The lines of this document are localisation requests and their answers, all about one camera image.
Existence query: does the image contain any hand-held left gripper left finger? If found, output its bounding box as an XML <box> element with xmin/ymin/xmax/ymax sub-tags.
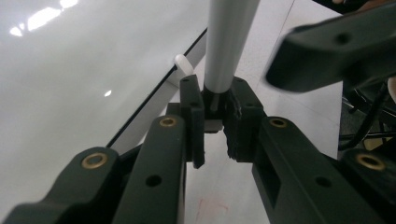
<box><xmin>111</xmin><ymin>74</ymin><xmax>206</xmax><ymax>224</ymax></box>

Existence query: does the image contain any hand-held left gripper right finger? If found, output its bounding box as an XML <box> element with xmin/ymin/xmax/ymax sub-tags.
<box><xmin>222</xmin><ymin>76</ymin><xmax>387</xmax><ymax>224</ymax></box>

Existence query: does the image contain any white marker pen black cap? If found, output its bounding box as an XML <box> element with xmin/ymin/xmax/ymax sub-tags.
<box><xmin>202</xmin><ymin>0</ymin><xmax>262</xmax><ymax>121</ymax></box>

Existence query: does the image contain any white whiteboard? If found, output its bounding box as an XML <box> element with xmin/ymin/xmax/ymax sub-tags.
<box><xmin>0</xmin><ymin>0</ymin><xmax>213</xmax><ymax>218</ymax></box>

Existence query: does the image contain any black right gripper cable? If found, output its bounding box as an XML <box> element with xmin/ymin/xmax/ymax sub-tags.
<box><xmin>339</xmin><ymin>80</ymin><xmax>396</xmax><ymax>150</ymax></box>

